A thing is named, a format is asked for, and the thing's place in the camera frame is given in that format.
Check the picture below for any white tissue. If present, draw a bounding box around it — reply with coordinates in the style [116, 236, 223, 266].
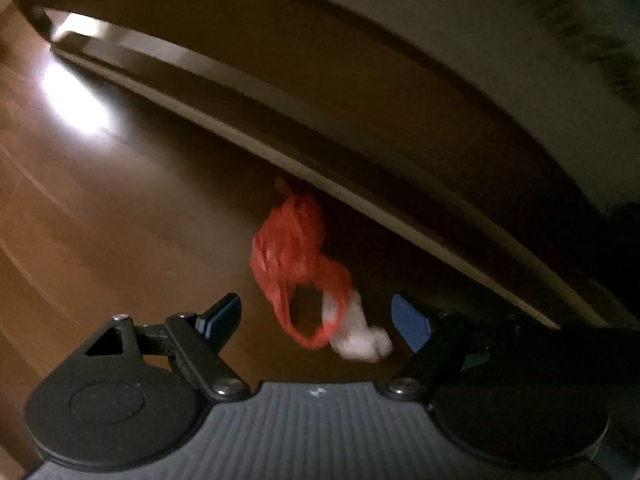
[320, 287, 394, 361]

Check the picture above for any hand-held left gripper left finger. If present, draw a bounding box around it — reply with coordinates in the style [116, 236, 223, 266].
[62, 293, 252, 405]

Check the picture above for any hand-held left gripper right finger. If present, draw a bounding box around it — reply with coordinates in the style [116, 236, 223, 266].
[384, 293, 522, 404]

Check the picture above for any red plastic bag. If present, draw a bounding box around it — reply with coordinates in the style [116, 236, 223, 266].
[251, 177, 354, 351]

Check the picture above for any dark wooden bed frame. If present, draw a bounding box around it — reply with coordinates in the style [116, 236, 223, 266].
[0, 0, 640, 333]

